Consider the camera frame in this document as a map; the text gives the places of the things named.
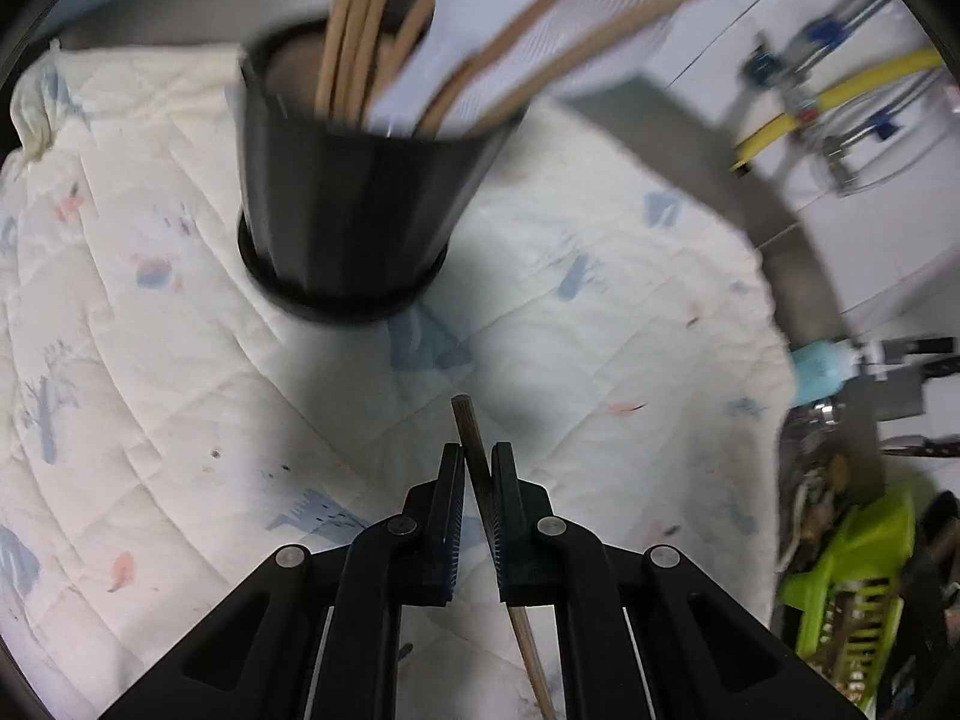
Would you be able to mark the cream quilted printed cloth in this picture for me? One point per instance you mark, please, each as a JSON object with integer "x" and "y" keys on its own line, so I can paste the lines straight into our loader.
{"x": 187, "y": 405}

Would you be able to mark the metal angle valve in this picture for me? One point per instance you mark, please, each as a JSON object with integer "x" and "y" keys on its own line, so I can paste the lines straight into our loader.
{"x": 844, "y": 165}

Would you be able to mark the black utensil holder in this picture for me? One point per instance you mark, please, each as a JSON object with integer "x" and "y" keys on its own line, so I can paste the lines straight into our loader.
{"x": 352, "y": 225}

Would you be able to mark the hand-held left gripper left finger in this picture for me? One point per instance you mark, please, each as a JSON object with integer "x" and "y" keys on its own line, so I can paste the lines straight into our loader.
{"x": 450, "y": 510}

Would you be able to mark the green plastic basket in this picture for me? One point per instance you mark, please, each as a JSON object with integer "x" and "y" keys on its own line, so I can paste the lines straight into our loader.
{"x": 847, "y": 585}

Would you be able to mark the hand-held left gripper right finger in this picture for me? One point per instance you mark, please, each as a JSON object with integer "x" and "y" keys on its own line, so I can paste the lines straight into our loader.
{"x": 504, "y": 510}

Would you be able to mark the blue soap bottle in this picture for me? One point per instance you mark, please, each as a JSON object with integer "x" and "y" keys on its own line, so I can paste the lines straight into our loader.
{"x": 821, "y": 373}

